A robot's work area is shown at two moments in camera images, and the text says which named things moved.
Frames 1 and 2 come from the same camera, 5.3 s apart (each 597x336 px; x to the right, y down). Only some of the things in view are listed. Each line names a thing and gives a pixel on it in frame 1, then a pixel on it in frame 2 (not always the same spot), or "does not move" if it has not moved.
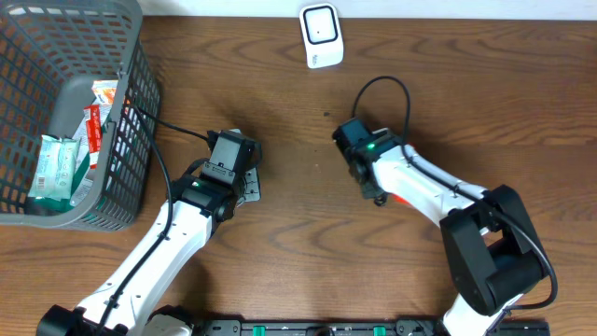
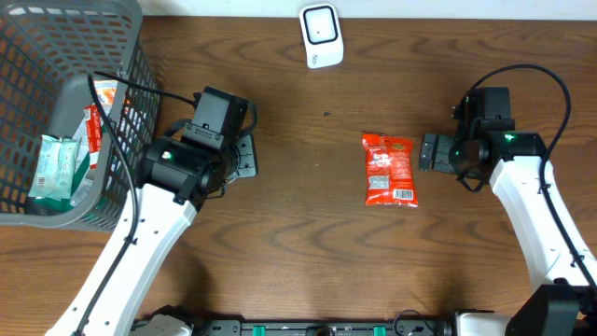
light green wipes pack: [54, 172] does not move
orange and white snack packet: [104, 91] does not move
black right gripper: [373, 193] to [441, 160]
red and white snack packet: [93, 130] does not move
